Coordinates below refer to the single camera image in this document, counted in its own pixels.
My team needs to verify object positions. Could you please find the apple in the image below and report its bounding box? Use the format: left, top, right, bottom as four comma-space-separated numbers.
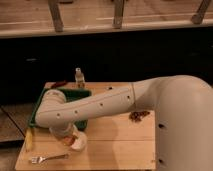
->
64, 136, 77, 146

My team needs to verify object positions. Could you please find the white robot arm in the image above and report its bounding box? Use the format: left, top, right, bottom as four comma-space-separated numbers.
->
35, 75, 213, 171

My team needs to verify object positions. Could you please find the white paper cup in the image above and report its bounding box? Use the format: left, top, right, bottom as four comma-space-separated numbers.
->
71, 132, 87, 151

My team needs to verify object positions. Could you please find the clear plastic bottle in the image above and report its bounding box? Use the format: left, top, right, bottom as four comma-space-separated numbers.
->
75, 68, 85, 88

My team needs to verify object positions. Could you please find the green tray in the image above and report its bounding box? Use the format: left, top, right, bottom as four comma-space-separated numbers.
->
28, 88, 92, 131

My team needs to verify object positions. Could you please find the brown dried food pile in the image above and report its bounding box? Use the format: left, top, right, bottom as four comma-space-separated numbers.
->
129, 111, 150, 122

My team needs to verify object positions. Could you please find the red chili pepper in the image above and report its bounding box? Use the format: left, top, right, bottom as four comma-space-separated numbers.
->
51, 81, 67, 88

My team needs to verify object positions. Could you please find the silver fork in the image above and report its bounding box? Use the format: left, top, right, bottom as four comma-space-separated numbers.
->
29, 154, 69, 164

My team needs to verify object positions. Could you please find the right wooden post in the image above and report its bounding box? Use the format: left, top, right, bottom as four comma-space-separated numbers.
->
191, 0, 212, 25

